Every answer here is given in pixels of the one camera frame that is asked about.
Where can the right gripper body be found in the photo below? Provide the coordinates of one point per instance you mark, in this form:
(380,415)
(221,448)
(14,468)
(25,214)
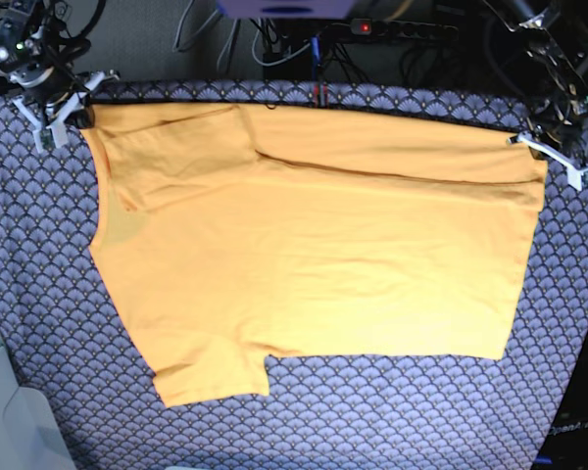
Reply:
(49,100)

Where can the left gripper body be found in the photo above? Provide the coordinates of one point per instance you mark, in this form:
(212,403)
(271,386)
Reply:
(550,151)

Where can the yellow T-shirt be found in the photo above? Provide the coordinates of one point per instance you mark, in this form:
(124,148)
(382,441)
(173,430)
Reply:
(228,233)

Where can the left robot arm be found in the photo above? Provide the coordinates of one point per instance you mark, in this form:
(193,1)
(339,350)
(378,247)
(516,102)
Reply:
(556,37)

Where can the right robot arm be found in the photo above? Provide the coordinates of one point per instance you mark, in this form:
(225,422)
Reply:
(37,57)

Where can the blue fan-pattern tablecloth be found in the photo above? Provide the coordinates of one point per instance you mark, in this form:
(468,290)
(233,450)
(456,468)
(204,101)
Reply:
(66,340)

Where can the black power strip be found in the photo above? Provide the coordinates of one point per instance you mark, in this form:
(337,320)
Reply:
(404,30)

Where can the red black table clamp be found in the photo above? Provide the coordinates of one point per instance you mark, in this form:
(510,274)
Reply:
(320,95)

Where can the black OpenArm box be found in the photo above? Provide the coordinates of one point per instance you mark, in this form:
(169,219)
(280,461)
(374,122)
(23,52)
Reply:
(566,445)

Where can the grey chair seat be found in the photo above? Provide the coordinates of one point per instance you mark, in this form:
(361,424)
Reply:
(29,434)

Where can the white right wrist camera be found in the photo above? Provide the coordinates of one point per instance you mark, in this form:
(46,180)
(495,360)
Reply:
(46,142)

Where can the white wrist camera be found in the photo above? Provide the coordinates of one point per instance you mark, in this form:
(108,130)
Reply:
(579,178)
(46,142)

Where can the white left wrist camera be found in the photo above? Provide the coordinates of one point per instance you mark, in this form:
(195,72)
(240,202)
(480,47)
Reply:
(579,178)

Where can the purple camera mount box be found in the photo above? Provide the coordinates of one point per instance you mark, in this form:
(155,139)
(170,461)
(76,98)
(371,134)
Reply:
(286,9)

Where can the blue clamp handle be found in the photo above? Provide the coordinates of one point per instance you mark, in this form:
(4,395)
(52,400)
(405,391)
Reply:
(316,56)

